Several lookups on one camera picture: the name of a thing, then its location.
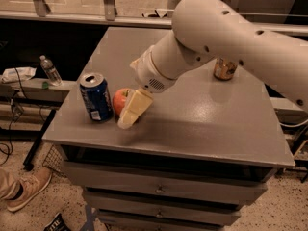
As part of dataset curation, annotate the metal window frame rail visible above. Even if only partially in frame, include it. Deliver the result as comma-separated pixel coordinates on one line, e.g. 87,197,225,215
0,0,308,36

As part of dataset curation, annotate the low side bench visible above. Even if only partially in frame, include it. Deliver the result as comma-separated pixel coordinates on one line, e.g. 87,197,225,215
0,78,75,171

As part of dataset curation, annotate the red apple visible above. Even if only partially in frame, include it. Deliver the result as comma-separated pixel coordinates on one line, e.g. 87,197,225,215
113,88,132,116

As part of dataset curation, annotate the grey drawer cabinet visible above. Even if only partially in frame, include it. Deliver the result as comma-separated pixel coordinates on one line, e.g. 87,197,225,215
42,26,296,231

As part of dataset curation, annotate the orange soda can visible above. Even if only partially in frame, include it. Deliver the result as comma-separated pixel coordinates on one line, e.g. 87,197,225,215
213,58,238,81

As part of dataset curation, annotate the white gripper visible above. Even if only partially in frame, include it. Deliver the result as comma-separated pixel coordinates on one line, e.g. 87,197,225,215
117,45,175,129

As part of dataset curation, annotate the black cable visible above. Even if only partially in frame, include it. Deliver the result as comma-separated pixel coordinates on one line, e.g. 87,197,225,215
0,66,30,166

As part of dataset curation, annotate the blue pepsi can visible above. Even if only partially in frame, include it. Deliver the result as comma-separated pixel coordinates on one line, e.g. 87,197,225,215
79,72,114,122

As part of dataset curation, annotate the wire mesh basket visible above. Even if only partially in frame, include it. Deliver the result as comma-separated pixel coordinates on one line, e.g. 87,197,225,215
42,145,65,177

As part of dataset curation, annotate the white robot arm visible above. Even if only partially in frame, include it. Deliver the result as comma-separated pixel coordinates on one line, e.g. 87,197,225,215
118,0,308,129

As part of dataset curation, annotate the tan sneaker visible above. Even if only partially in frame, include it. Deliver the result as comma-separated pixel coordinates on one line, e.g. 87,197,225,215
6,167,52,212

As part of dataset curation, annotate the white crumpled cloth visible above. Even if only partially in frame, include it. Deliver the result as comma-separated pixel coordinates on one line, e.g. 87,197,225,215
1,67,36,83

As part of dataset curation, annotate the clear plastic water bottle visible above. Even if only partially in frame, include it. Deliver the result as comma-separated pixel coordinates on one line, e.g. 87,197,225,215
39,55,62,86

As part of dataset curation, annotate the black printed bag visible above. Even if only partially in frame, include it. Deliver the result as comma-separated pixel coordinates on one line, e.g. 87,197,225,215
43,213,71,231

